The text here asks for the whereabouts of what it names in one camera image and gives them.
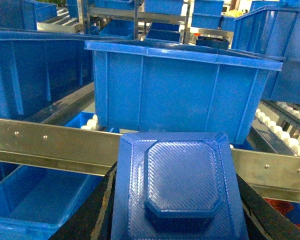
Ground red bubble wrap sheets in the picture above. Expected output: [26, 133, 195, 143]
[264, 198, 300, 229]

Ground white roller track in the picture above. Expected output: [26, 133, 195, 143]
[255, 100, 300, 157]

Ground blue bin lower left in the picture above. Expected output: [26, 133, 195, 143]
[0, 165, 102, 240]

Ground blue plastic bin left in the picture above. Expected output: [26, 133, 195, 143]
[0, 28, 108, 120]

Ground blue plastic bin right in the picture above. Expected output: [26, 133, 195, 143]
[231, 5, 300, 104]

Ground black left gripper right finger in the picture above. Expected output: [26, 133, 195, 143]
[237, 176, 300, 240]

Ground blue 3D-printed block part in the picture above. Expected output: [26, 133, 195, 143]
[111, 132, 249, 240]

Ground steel shelf front rail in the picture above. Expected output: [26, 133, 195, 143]
[0, 119, 300, 203]

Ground blue plastic bin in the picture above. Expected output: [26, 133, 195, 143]
[84, 40, 283, 144]
[0, 28, 108, 120]
[231, 5, 300, 104]

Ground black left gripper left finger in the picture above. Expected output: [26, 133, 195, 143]
[50, 163, 117, 240]

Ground blue plastic bin centre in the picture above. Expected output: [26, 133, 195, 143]
[84, 40, 283, 144]

